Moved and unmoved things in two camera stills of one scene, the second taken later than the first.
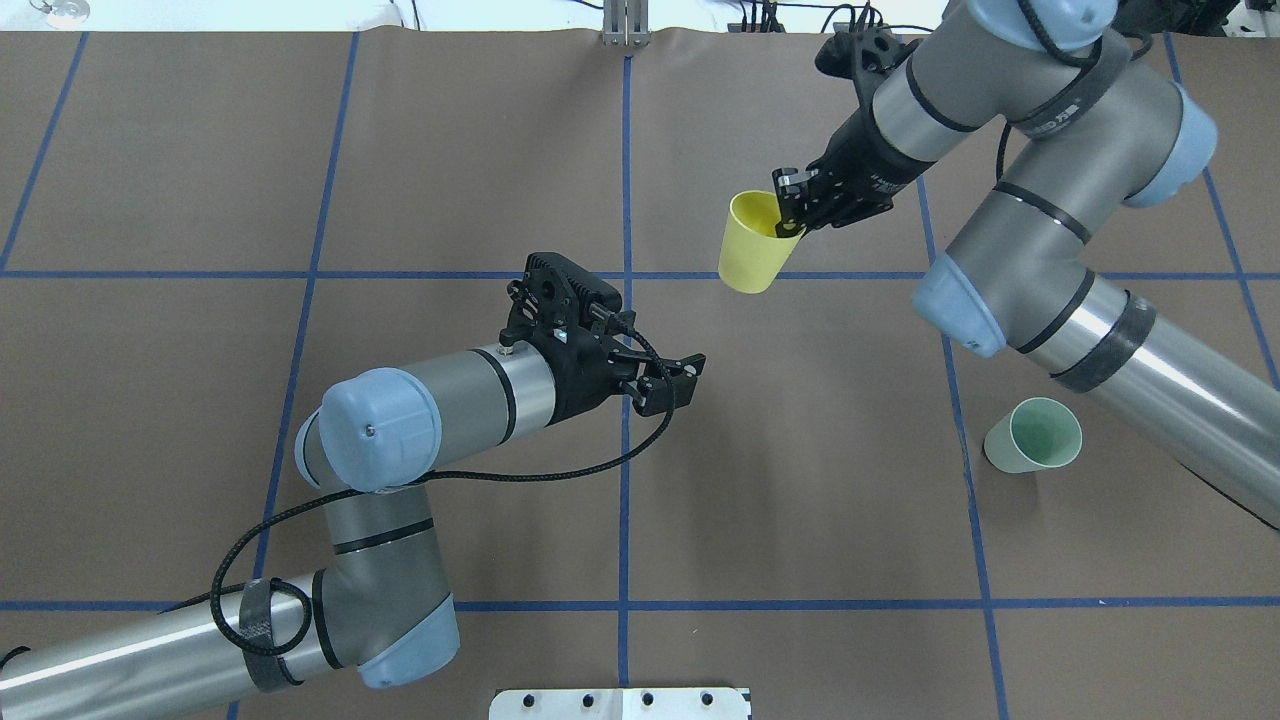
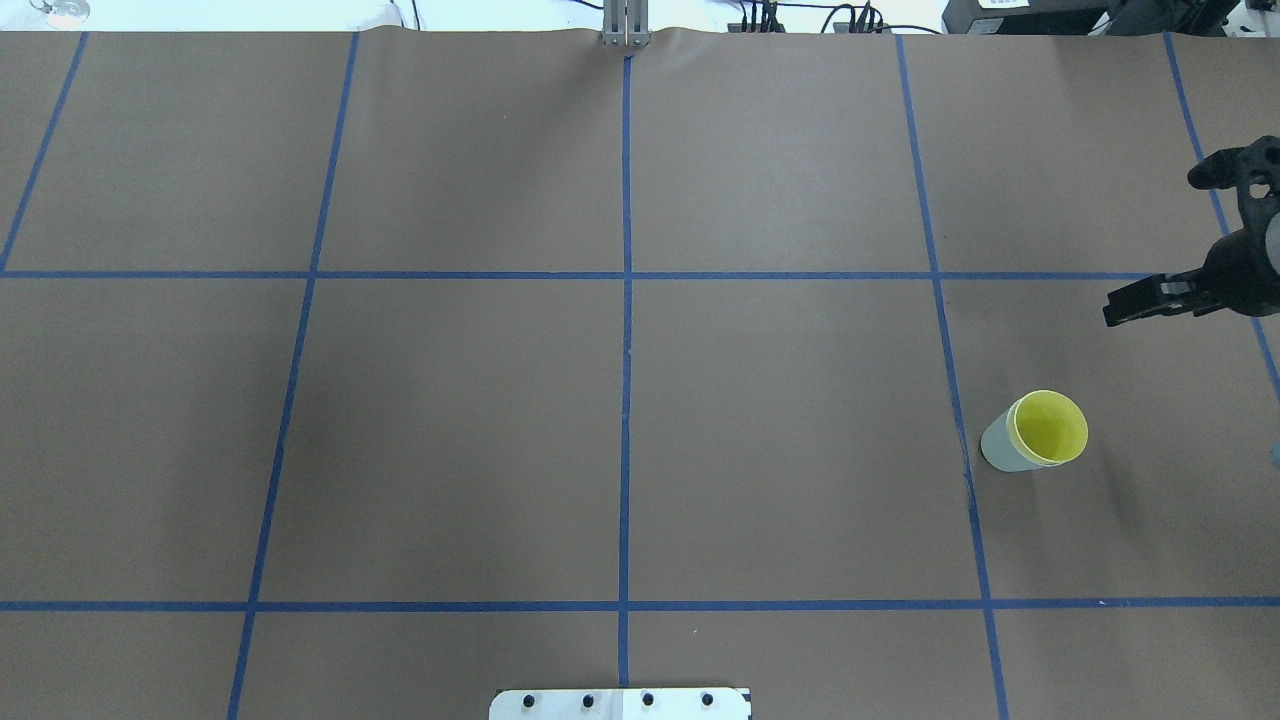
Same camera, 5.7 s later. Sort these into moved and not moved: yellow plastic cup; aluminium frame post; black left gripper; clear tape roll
Moved: yellow plastic cup; black left gripper
Not moved: clear tape roll; aluminium frame post
